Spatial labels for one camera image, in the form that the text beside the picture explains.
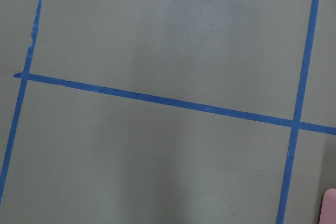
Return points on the pink plastic bin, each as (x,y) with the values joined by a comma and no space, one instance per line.
(328,211)

